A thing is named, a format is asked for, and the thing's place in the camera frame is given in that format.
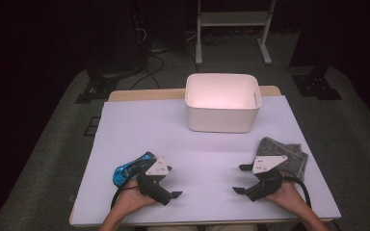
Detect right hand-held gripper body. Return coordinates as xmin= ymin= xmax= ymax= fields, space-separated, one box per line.
xmin=245 ymin=155 xmax=289 ymax=203

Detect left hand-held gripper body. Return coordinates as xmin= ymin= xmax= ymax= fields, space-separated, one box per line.
xmin=136 ymin=156 xmax=173 ymax=207

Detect blue toy car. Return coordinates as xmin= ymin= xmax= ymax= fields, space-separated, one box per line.
xmin=112 ymin=151 xmax=158 ymax=189

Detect grey fluffy cloth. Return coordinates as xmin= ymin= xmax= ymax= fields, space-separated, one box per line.
xmin=255 ymin=136 xmax=309 ymax=181

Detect white plastic bin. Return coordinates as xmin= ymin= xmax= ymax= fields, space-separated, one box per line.
xmin=184 ymin=72 xmax=264 ymax=135

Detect person's left hand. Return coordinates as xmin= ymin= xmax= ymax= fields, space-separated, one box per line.
xmin=117 ymin=179 xmax=157 ymax=215

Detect person's right hand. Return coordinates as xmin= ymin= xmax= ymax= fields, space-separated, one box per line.
xmin=265 ymin=181 xmax=308 ymax=214

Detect black stand base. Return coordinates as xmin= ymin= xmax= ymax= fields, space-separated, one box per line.
xmin=291 ymin=64 xmax=343 ymax=101
xmin=74 ymin=68 xmax=120 ymax=105

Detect white metal stand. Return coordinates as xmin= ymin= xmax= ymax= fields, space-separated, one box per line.
xmin=195 ymin=0 xmax=278 ymax=66

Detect right hand-held gripper cable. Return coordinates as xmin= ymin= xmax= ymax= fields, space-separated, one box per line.
xmin=280 ymin=174 xmax=313 ymax=210

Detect black floor cables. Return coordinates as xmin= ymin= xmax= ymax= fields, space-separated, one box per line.
xmin=129 ymin=28 xmax=198 ymax=91

